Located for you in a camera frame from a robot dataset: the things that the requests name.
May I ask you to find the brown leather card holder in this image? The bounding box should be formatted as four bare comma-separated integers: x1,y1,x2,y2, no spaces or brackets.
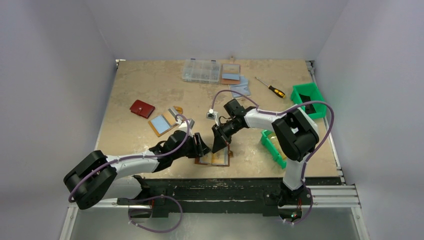
194,146,233,167

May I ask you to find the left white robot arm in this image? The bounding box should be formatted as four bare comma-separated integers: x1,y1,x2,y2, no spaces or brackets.
63,130,211,210

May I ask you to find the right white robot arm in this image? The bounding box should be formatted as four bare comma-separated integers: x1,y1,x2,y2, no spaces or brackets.
211,99,320,200

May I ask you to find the open tan card holder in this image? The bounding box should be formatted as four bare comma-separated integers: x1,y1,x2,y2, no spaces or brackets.
148,106,184,137

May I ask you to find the blue transparent card sleeve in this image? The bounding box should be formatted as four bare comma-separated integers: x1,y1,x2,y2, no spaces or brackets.
229,75,251,97

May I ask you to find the green bin with cards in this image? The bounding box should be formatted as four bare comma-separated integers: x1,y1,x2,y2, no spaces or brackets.
260,130,287,170

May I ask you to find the dark red card holder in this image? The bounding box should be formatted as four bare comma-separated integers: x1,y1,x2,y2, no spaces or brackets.
129,99,156,119

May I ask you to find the open brown card holder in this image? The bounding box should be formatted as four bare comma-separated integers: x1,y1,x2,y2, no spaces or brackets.
220,63,241,85

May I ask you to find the yellow black screwdriver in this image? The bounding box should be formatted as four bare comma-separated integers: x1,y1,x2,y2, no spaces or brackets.
254,76,286,99

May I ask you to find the clear plastic organizer box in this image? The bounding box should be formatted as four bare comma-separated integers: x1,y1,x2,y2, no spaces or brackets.
182,58,222,84

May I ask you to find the white small bin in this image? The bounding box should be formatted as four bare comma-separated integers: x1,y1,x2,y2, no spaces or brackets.
286,104,319,133

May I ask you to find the green bin far right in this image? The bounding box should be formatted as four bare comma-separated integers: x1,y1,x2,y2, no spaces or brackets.
290,82,327,120

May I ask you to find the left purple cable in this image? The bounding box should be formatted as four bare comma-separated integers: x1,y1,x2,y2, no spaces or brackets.
68,114,192,234

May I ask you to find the purple cable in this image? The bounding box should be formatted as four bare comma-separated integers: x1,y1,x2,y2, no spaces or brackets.
68,114,192,234
209,89,335,227

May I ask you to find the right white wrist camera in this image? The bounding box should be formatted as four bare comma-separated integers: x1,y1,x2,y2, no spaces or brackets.
206,108,219,121

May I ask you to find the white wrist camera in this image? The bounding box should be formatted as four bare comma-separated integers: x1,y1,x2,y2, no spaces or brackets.
206,108,219,121
178,118,195,132

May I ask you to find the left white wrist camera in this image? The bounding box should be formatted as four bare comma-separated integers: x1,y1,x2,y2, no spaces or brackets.
178,118,195,132

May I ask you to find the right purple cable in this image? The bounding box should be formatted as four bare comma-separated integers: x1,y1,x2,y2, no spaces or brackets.
209,89,335,227

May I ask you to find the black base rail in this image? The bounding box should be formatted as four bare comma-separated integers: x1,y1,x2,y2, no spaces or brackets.
115,177,342,219

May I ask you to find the aluminium frame rail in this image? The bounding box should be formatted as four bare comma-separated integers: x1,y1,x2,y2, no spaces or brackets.
59,185,370,240

